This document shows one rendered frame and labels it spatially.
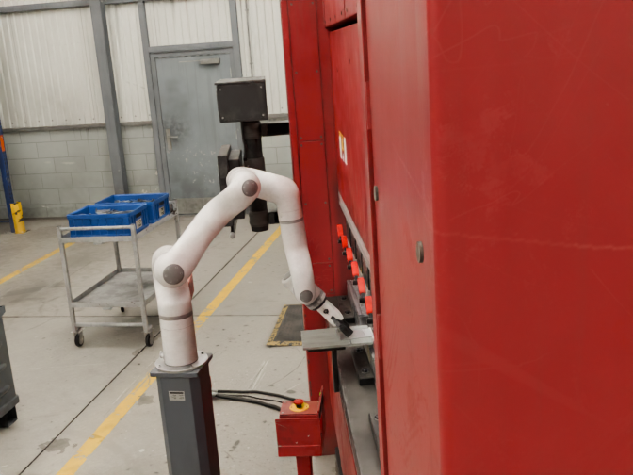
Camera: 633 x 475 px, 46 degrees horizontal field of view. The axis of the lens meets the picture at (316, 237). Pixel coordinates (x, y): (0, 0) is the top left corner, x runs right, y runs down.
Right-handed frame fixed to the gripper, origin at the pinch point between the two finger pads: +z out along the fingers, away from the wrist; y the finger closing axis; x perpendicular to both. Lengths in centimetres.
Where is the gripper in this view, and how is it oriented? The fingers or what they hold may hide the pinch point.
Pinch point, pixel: (346, 328)
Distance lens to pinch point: 289.7
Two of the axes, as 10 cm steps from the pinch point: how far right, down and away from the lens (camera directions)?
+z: 6.8, 6.8, 2.8
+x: -7.1, 7.0, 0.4
